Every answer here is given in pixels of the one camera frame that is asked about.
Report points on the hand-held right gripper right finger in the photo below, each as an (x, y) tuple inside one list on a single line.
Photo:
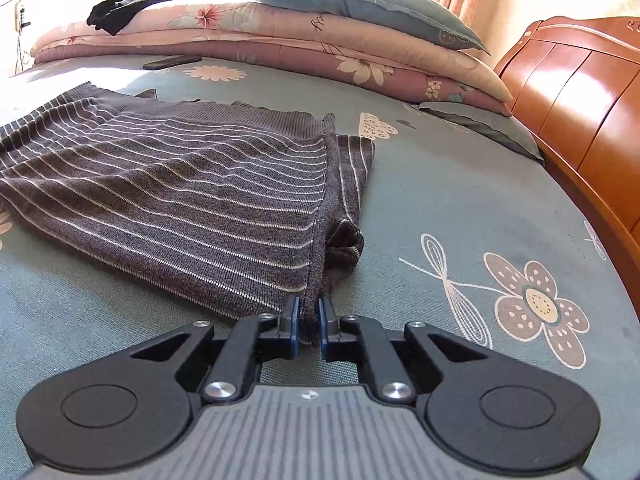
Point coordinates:
[(323, 332)]

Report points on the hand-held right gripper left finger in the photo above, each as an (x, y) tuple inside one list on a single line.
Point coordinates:
[(296, 332)]

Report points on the grey striped sweater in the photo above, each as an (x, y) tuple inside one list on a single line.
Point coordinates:
[(175, 185)]

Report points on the flat teal pillow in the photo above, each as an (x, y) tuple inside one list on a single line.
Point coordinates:
[(480, 122)]

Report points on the pink floral folded quilt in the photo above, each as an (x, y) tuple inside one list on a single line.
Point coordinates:
[(300, 40)]

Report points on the black smartphone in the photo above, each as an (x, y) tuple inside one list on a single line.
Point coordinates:
[(170, 63)]

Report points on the plump teal floral pillow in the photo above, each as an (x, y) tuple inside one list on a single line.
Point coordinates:
[(350, 2)]

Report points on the wooden headboard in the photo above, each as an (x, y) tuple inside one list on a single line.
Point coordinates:
[(590, 100)]

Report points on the black garment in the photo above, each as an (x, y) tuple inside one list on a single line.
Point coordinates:
[(125, 10)]

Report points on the white power strip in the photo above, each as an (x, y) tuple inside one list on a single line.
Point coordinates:
[(21, 16)]

